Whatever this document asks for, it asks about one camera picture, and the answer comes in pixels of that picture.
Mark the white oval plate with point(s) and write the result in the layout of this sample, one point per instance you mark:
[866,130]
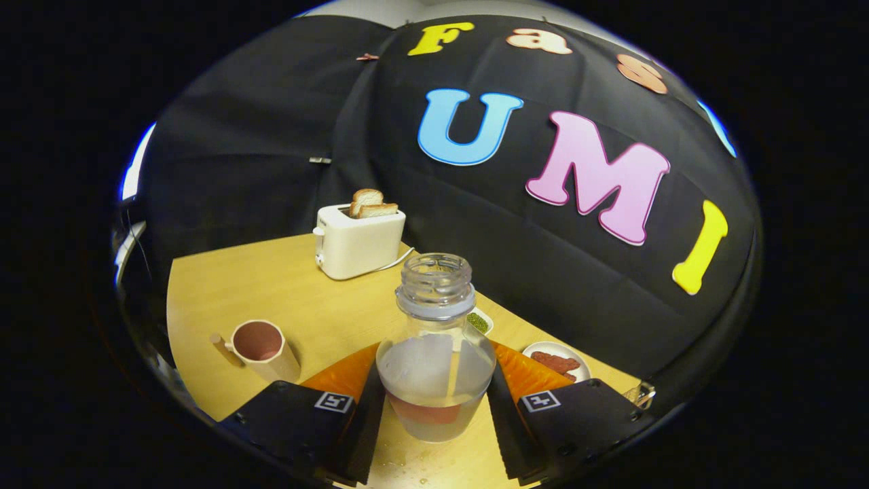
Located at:
[577,356]

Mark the black backdrop cloth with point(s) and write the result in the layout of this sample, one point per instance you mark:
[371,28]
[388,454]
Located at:
[271,115]

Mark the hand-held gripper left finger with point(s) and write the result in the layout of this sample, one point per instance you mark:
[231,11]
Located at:
[292,421]

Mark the clear juice bottle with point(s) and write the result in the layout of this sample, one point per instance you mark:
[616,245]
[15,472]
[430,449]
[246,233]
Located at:
[434,380]

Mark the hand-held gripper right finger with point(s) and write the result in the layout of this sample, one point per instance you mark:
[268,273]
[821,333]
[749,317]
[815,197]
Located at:
[580,424]

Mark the toast slice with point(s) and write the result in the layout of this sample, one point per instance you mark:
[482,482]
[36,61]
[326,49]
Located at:
[379,210]
[366,198]

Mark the small metal clip stand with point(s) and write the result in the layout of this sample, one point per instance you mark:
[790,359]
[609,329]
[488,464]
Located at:
[641,395]

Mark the white divided seed dish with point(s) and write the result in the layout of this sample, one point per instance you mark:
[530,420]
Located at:
[479,322]

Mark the wooden table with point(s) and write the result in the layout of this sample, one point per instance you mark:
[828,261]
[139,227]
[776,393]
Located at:
[305,299]

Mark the cream toaster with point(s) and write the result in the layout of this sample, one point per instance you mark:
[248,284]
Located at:
[360,244]

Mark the small red clip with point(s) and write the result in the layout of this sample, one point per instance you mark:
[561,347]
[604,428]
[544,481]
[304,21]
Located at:
[367,57]

